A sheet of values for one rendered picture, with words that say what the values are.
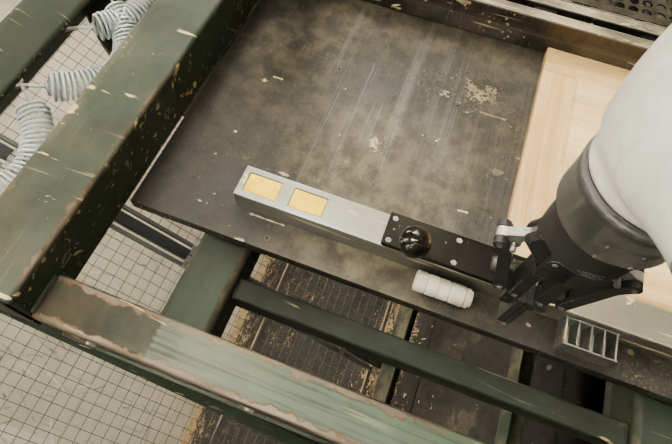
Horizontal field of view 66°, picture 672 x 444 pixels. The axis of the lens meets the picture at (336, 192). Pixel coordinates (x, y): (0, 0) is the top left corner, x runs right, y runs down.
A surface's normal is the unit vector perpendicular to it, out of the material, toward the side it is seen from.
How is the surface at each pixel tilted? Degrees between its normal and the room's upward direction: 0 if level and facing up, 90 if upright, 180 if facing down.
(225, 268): 58
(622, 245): 84
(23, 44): 90
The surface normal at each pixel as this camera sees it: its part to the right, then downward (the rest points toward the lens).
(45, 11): 0.54, -0.23
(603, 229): -0.73, 0.58
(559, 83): 0.04, -0.48
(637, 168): -0.98, 0.18
